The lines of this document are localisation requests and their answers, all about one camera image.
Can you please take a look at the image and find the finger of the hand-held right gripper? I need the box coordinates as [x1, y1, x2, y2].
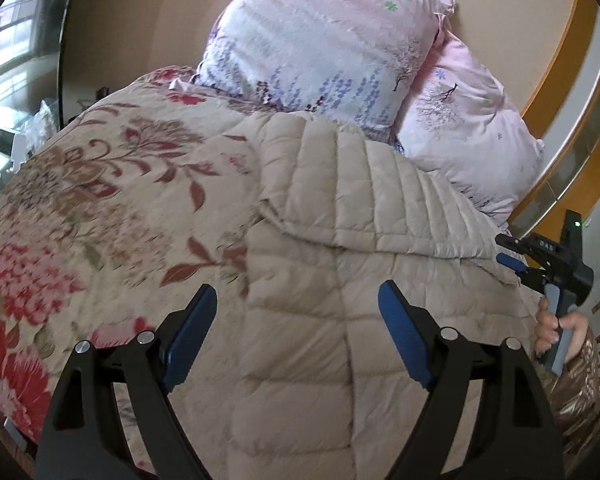
[496, 253, 543, 288]
[495, 232, 532, 257]

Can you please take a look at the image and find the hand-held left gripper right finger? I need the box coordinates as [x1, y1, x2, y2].
[377, 280, 566, 480]

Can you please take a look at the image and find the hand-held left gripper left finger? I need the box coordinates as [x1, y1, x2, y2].
[36, 283, 218, 480]

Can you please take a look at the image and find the beige quilted down comforter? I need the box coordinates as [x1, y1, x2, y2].
[230, 110, 548, 480]

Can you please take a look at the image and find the person's right forearm patterned sleeve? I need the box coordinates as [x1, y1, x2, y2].
[542, 325, 600, 468]

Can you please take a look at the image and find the person's right hand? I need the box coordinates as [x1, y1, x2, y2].
[534, 297, 588, 362]

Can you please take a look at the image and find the pink pillow with tree print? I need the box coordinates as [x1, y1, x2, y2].
[392, 30, 547, 226]

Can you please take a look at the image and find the wooden headboard with glass panels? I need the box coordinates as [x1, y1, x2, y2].
[507, 0, 600, 266]

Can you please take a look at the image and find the floral printed blanket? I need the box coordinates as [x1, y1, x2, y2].
[0, 65, 268, 466]

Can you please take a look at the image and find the pink pillow with lavender print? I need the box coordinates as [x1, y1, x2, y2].
[195, 0, 457, 132]

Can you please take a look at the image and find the window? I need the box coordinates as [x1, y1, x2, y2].
[0, 0, 66, 211]

